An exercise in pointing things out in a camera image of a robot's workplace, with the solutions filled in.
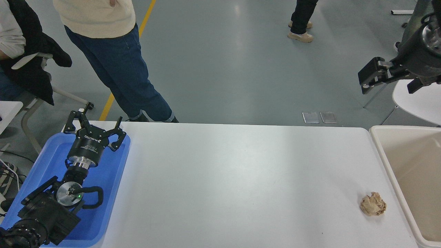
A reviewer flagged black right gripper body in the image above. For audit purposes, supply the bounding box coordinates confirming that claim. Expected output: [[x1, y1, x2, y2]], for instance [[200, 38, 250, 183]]
[[396, 29, 441, 79]]

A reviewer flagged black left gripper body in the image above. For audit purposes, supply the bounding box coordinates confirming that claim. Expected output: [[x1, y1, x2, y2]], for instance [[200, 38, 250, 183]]
[[67, 126, 121, 165]]

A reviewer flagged tan paper ball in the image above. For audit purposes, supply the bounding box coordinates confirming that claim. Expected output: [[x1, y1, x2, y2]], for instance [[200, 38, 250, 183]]
[[360, 192, 387, 217]]

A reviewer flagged white shell chair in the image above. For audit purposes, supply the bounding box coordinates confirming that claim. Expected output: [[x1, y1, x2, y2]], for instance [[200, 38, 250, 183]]
[[363, 79, 441, 127]]

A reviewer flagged blue plastic tray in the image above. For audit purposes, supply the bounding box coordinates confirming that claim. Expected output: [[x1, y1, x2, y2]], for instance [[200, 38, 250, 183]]
[[0, 132, 132, 248]]

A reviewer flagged small white side table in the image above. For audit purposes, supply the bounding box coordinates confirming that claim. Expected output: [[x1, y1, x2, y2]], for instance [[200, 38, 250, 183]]
[[0, 101, 24, 135]]

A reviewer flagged large pale bin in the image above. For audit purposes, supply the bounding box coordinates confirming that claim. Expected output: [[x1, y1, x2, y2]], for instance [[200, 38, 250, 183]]
[[369, 125, 441, 248]]

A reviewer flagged black jacket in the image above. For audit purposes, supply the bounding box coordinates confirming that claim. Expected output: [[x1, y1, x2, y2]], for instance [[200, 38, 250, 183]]
[[7, 0, 73, 106]]

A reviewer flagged white office chair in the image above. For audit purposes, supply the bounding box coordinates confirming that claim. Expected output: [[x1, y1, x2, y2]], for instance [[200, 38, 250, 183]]
[[11, 52, 94, 154]]

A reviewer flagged standing person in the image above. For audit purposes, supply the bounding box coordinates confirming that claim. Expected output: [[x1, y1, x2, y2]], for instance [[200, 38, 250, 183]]
[[53, 0, 180, 123]]

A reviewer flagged black and white sneaker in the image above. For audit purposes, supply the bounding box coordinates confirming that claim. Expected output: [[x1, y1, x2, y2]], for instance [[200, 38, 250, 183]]
[[0, 162, 18, 195]]

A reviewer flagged person with tan shoes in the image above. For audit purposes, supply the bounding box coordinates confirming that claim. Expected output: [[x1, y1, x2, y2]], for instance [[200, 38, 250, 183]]
[[288, 0, 319, 43]]

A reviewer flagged seated person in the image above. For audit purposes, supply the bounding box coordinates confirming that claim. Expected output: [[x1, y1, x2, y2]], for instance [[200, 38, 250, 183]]
[[0, 0, 27, 101]]

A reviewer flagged thin black cable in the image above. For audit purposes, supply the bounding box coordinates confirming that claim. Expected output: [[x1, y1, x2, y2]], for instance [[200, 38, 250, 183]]
[[0, 150, 37, 164]]

